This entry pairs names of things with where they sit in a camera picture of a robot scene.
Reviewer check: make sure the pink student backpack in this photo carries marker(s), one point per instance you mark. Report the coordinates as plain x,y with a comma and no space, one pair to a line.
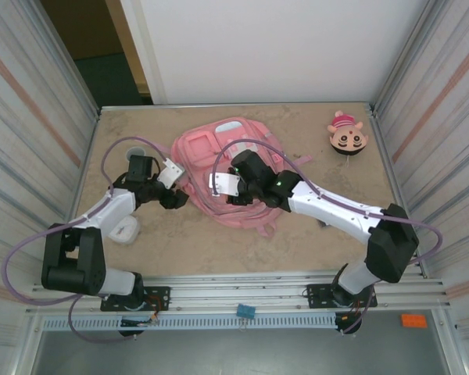
195,144

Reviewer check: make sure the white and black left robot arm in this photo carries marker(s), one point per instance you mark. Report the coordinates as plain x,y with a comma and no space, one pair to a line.
109,207

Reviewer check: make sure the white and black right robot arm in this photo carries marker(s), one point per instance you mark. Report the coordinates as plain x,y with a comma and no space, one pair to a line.
336,211

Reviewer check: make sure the white round plastic container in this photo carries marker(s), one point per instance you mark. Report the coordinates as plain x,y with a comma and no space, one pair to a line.
124,231

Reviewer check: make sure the plush doll head toy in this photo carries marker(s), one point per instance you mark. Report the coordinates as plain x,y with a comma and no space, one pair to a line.
348,136

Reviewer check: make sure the blue binder clip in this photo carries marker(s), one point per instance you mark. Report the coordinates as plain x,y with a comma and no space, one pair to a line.
246,311

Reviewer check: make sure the grey metal lower shelf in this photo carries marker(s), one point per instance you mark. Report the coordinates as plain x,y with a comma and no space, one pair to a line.
238,351

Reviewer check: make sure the orange toy brick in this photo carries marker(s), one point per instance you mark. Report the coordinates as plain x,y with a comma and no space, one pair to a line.
413,320

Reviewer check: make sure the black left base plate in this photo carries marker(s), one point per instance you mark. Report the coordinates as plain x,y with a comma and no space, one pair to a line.
158,291

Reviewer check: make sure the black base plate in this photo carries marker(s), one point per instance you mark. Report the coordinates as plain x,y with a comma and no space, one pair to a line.
158,291
316,291

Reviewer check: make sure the aluminium mounting rail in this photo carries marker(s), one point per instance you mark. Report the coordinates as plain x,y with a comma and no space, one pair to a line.
238,289

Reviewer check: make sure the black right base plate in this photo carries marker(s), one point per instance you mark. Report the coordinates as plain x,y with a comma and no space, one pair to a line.
316,291

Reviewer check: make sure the tan door frame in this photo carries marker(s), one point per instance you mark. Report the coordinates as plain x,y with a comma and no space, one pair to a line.
127,43

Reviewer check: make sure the aluminium enclosure post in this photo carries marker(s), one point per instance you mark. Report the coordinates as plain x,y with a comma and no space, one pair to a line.
408,54
62,54

